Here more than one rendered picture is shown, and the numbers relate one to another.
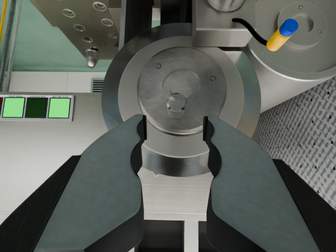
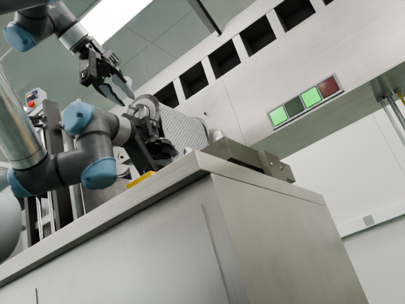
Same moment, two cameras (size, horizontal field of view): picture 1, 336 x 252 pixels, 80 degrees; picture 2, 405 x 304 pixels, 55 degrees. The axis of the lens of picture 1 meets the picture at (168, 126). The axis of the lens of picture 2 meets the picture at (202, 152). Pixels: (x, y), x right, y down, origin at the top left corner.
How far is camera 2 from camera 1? 1.13 m
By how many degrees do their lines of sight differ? 45
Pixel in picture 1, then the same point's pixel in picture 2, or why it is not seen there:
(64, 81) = not seen: outside the picture
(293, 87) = not seen: hidden behind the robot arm
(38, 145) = (281, 85)
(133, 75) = (152, 114)
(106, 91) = (157, 106)
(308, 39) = (117, 151)
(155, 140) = (142, 101)
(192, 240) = (179, 93)
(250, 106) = not seen: hidden behind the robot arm
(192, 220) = (182, 102)
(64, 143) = (265, 97)
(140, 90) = (144, 108)
